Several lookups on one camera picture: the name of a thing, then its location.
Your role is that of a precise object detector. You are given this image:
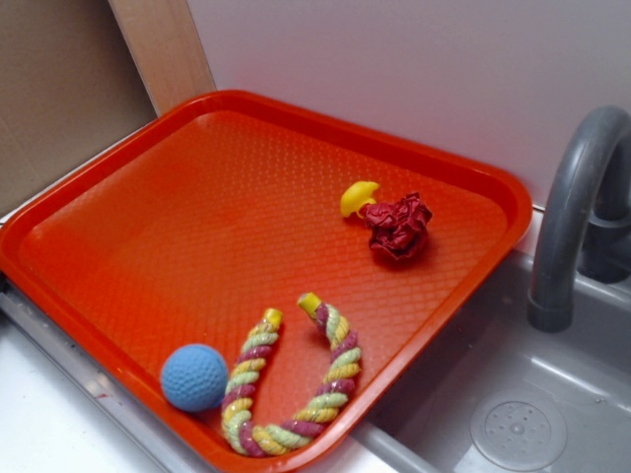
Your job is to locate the yellow rubber duck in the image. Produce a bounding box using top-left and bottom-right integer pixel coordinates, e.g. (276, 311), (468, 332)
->
(339, 180), (380, 218)

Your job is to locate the crumpled red paper ball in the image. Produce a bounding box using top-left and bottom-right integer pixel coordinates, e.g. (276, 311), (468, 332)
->
(360, 192), (433, 260)

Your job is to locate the orange plastic tray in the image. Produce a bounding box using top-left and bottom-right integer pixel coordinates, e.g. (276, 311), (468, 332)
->
(1, 92), (532, 472)

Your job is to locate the blue dimpled rubber ball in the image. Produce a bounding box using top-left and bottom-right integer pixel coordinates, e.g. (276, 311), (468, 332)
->
(160, 344), (228, 413)

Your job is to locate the grey plastic sink basin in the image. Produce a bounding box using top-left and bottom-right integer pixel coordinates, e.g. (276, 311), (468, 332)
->
(353, 248), (631, 473)

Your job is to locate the light wooden board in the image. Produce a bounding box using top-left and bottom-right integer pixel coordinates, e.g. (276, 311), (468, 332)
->
(108, 0), (216, 115)

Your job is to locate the grey plastic faucet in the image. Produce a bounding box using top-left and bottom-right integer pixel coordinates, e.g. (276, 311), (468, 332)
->
(527, 105), (630, 333)

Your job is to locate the multicoloured twisted rope toy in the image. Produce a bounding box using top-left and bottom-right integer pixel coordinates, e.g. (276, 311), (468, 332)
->
(221, 293), (362, 458)

